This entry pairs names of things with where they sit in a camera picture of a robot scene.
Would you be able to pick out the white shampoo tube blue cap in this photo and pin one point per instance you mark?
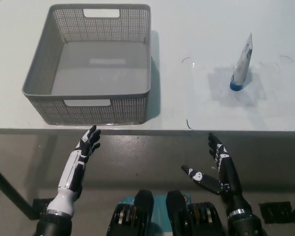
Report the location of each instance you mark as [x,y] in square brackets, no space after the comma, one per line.
[243,64]

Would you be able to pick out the black floor foot plate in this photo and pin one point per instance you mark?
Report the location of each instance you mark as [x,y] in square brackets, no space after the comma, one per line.
[40,204]
[275,209]

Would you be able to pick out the grey perforated plastic basket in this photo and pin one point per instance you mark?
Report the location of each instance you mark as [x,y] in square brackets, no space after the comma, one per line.
[100,71]

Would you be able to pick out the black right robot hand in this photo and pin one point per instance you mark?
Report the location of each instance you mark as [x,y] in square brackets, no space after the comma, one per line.
[229,177]

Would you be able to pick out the black metal table leg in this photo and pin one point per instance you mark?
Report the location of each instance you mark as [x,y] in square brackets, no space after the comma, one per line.
[9,186]

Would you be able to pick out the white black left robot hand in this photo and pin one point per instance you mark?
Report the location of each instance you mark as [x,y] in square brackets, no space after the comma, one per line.
[71,172]

